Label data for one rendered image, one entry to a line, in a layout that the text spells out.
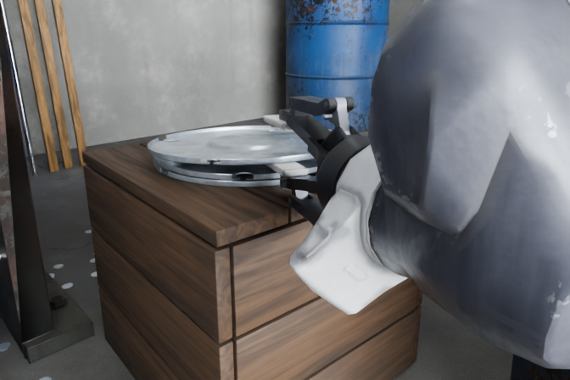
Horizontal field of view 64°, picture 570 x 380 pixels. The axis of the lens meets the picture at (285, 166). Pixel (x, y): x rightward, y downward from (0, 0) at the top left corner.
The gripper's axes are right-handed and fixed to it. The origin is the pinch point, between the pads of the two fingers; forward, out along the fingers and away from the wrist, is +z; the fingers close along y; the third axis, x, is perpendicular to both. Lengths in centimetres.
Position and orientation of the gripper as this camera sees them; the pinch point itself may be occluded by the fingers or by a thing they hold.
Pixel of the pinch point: (283, 143)
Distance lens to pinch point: 53.8
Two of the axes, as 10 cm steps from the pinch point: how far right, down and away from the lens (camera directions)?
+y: -0.1, -9.7, -2.5
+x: -9.3, 1.0, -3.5
